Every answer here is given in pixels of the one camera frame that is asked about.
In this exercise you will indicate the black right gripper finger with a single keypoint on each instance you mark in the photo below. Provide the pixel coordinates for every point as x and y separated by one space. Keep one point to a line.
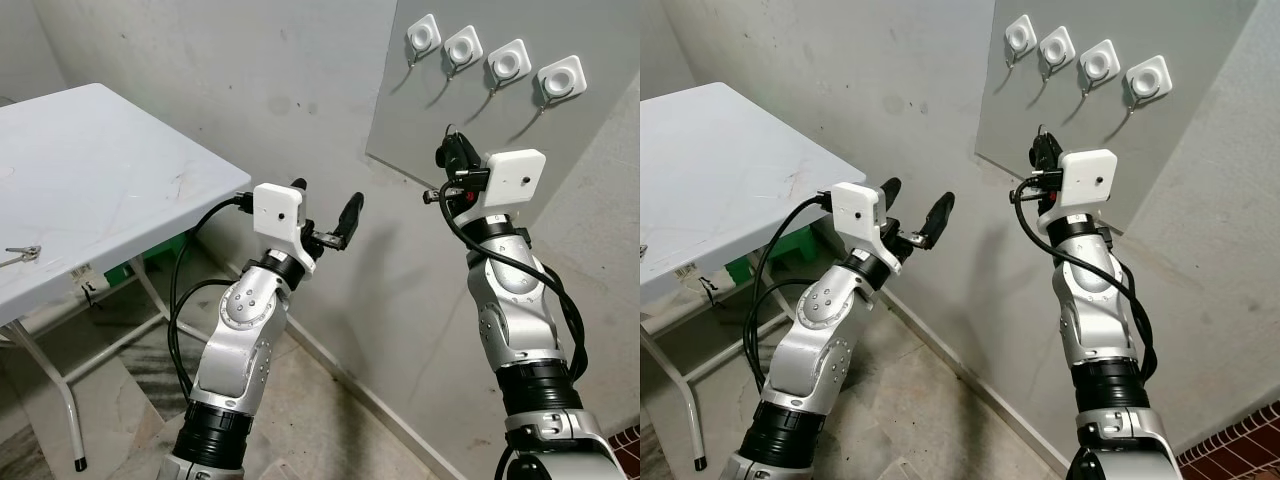
443 158
1034 158
1048 150
463 152

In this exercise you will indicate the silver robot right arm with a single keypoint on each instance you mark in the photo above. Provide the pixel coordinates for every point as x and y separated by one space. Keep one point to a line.
1095 320
515 320

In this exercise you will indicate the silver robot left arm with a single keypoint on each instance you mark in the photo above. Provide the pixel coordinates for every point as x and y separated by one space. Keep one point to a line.
815 330
240 330

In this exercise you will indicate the silver keys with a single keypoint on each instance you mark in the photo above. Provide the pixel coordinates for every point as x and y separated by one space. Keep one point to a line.
24 253

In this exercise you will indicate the green plastic crate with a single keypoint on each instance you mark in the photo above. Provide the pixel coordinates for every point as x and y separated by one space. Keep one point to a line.
165 248
795 243

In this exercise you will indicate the grey skirting board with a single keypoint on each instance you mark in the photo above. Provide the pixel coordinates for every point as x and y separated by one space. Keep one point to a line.
980 390
375 400

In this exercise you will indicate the white folding table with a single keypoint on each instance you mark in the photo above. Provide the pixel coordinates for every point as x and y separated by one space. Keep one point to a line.
720 170
100 170

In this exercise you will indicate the white label sticker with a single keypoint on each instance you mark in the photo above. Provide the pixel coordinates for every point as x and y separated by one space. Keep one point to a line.
82 272
687 271

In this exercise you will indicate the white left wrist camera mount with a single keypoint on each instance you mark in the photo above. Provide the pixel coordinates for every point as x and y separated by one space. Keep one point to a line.
855 210
278 212

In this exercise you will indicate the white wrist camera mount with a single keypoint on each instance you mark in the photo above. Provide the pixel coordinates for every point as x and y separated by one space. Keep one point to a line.
512 178
855 210
1085 178
278 212

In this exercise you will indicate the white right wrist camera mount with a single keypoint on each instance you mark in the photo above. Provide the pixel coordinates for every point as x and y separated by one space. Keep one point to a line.
512 178
1085 178

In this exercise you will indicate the grey wall board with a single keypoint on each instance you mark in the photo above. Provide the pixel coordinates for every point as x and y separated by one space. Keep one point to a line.
560 20
1180 30

